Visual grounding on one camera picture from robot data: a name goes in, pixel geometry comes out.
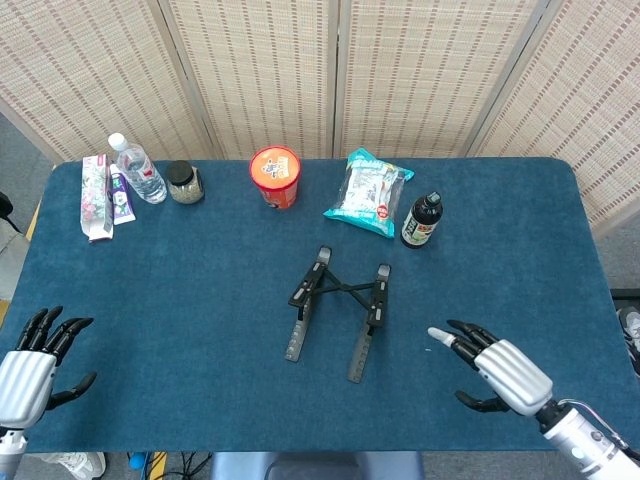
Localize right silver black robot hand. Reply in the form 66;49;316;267
427;319;554;417

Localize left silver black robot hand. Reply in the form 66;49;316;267
0;305;98;430

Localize black folding stand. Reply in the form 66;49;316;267
283;244;393;385

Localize white sneaker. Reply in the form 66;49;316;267
42;451;108;480

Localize grey sneaker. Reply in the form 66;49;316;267
615;305;640;376

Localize black rounded object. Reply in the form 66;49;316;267
0;191;24;234

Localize dark tea bottle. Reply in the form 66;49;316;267
400;191;445;251

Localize pink floral toothpaste box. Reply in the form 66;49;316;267
80;154;115;243

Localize purple white toothpaste tube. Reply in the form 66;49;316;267
108;163;137;226

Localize blue chair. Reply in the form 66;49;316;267
208;451;425;480

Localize teal snack bag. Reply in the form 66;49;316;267
322;147;416;240

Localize clear plastic water bottle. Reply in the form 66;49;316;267
107;132;168;205

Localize glass jar with black lid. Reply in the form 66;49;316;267
165;160;206;206

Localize bamboo folding screen panel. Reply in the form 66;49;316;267
333;0;544;160
158;0;341;160
0;0;217;164
467;0;640;240

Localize orange instant noodle cup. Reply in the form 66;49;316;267
248;145;302;210

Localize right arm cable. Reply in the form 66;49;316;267
559;398;640;464

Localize black floor cables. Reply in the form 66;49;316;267
164;451;214;479

